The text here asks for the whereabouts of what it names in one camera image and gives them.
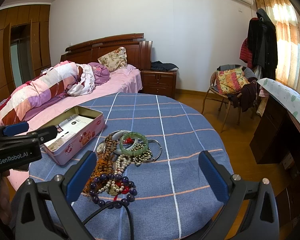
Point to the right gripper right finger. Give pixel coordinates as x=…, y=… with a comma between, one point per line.
x=261, y=219

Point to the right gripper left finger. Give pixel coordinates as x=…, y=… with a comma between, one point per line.
x=45, y=210

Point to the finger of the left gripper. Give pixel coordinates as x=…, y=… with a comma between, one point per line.
x=44, y=134
x=15, y=129

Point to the pink metal tin box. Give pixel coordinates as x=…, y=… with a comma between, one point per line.
x=75, y=128

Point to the silver wristwatch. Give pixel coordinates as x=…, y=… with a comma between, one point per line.
x=101, y=148

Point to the green jade bangle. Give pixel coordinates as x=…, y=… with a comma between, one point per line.
x=136, y=138

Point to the pink patchwork quilt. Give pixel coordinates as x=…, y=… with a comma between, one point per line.
x=69, y=77

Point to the white jade bangle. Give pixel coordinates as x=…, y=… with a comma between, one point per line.
x=116, y=136

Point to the purple garment on bed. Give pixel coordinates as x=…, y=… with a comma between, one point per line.
x=101, y=73

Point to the dark wooden desk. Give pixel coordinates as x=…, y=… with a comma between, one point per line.
x=277, y=141

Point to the blue plaid tablecloth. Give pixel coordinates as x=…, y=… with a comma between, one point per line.
x=174, y=199

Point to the wooden wardrobe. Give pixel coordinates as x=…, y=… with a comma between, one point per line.
x=24, y=45

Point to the red knot charm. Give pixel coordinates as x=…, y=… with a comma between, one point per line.
x=118, y=188

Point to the floral pillow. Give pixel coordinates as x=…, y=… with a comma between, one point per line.
x=114, y=60

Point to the silver metal bangle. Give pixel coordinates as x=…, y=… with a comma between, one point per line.
x=152, y=153

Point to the wooden chair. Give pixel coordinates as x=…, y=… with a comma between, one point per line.
x=246, y=99

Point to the wooden headboard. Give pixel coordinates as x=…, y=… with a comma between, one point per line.
x=138, y=49

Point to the wooden nightstand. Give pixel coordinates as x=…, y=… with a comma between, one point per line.
x=159, y=82

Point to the dark clothes on nightstand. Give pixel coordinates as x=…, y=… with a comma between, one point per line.
x=164, y=67

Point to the colourful patchwork cushion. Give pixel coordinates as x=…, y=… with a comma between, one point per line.
x=230, y=81

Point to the orange patterned curtain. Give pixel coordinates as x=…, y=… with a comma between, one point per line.
x=287, y=24

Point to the red garment on rack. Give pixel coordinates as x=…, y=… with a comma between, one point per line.
x=246, y=55

